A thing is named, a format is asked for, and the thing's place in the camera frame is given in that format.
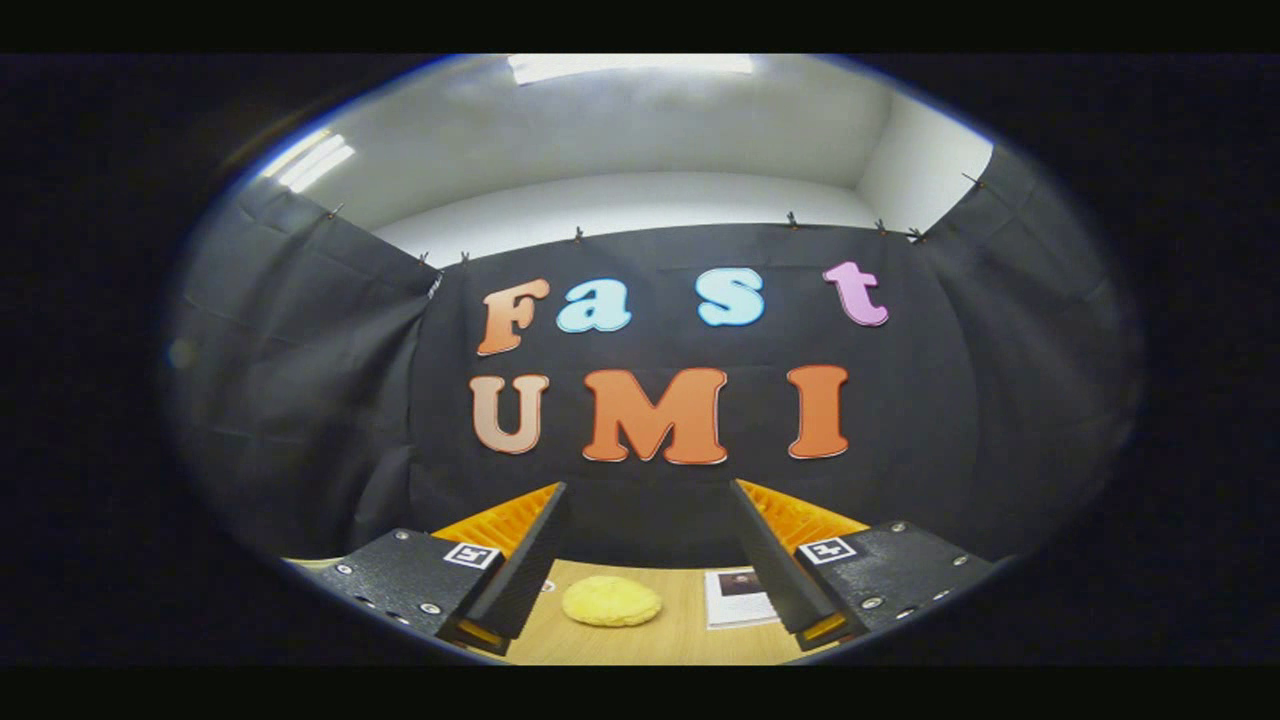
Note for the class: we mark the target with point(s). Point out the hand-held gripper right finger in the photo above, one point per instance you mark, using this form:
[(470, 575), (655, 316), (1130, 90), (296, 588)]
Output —
[(778, 570)]

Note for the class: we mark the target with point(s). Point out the white printed booklet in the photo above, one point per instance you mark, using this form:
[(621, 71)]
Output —
[(735, 605)]

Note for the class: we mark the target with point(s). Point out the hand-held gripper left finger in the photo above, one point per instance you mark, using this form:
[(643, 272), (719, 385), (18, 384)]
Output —
[(525, 570)]

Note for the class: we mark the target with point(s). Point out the yellow round plush cushion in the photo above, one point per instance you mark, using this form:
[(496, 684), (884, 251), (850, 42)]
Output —
[(612, 602)]

